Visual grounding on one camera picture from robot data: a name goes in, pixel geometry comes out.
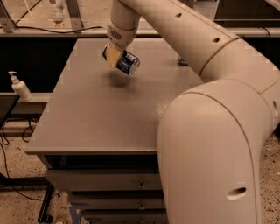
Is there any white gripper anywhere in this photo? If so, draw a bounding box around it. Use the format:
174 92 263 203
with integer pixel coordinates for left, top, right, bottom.
106 21 137 69

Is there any blue pepsi can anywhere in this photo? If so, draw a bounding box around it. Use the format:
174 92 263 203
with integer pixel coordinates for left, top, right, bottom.
102 45 140 76

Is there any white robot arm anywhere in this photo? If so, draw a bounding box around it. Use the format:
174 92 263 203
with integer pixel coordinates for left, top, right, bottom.
107 0 280 224

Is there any tall blue energy drink can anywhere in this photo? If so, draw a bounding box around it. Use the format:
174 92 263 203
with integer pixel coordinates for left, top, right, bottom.
178 57 188 67

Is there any grey drawer cabinet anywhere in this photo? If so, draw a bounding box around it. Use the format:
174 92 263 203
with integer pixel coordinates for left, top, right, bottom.
26 38 201 224

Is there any white pump dispenser bottle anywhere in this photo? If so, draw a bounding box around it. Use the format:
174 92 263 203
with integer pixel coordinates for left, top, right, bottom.
8 71 32 102

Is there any black stand leg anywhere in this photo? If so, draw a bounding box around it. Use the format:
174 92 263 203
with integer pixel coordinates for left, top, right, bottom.
0 173 54 224

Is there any white bottle behind rail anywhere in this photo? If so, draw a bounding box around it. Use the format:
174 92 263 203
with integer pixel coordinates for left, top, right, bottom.
49 0 66 28

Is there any black cable on rail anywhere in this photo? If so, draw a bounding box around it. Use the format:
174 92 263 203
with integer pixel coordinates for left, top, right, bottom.
0 5 103 35

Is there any grey metal rail frame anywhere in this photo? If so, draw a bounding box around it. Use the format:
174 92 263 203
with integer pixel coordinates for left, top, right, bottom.
0 0 279 35

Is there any black floor cable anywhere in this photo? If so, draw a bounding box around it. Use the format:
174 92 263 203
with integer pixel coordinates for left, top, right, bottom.
0 117 45 202

